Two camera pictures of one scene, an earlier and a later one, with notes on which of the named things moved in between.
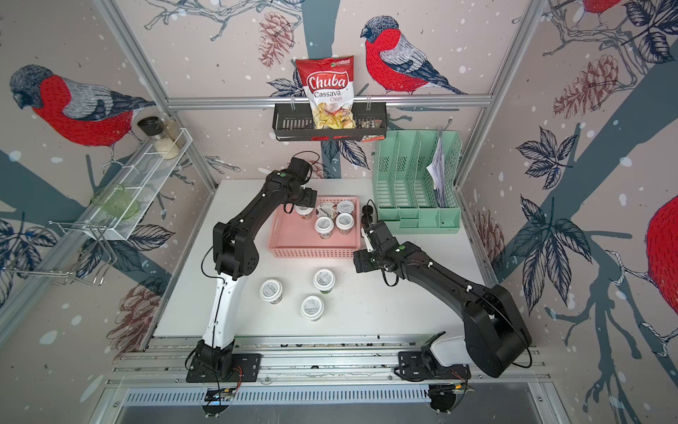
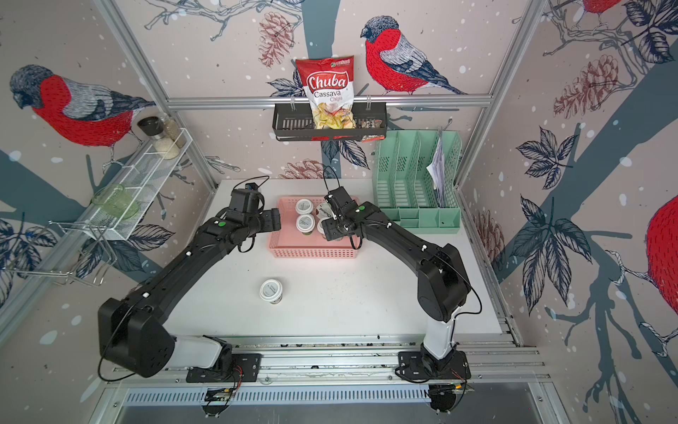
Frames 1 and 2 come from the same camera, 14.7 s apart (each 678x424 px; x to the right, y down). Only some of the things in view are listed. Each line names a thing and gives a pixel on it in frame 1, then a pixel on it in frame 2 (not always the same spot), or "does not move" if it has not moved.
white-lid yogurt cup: x=271 y=291 does not move
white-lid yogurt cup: x=324 y=279 -> x=305 y=223
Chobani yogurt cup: x=326 y=209 does not move
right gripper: x=360 y=261 -> x=328 y=230
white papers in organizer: x=437 y=167 does not move
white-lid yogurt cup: x=304 y=211 does not move
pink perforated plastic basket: x=291 y=237 does not move
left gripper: x=311 y=198 -> x=273 y=220
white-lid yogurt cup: x=324 y=226 does not move
